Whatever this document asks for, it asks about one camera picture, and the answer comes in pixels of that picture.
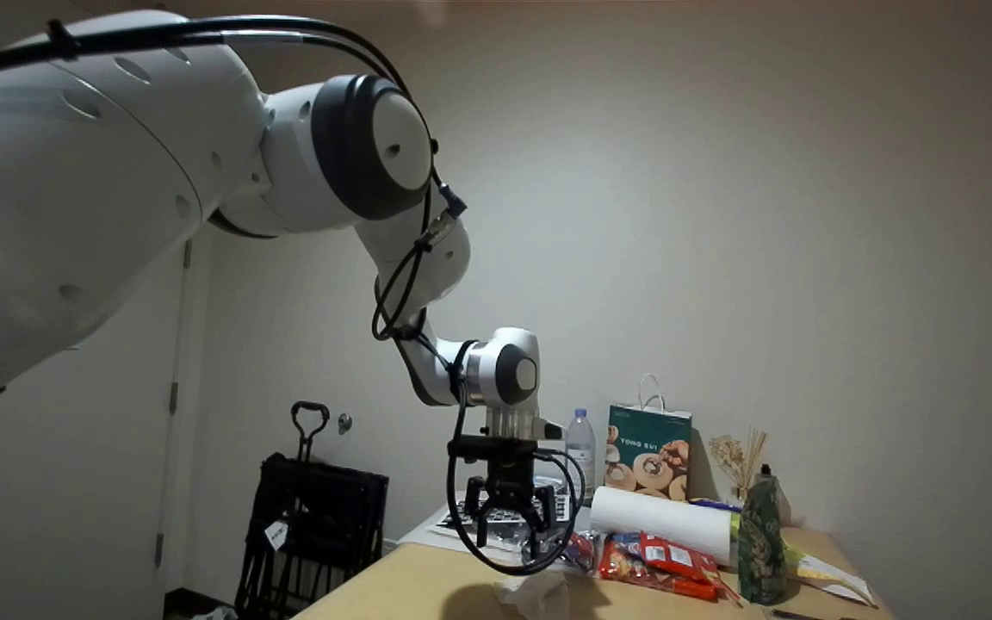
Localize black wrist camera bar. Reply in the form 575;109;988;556
449;433;538;461

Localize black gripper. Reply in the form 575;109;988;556
462;465;561;563

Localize white cloth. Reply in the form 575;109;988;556
494;570;607;620

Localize wooden reed sticks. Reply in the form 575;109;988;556
709;430;767;501

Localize dark green patterned bottle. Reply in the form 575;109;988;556
734;469;790;608

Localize black folding cart crate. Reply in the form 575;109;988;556
233;401;388;620

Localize white paper sheet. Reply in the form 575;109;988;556
401;508;530;565

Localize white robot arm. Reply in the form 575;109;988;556
0;11;544;516

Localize green donut gift bag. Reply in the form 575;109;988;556
601;408;693;503

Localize white paper towel roll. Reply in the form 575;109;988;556
587;487;734;565

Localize clear plastic water bottle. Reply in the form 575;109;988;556
566;408;597;503

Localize red snack packet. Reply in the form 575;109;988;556
597;534;724;604

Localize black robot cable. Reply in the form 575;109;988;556
0;11;592;578

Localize black white checkerboard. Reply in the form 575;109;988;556
437;496;567;538

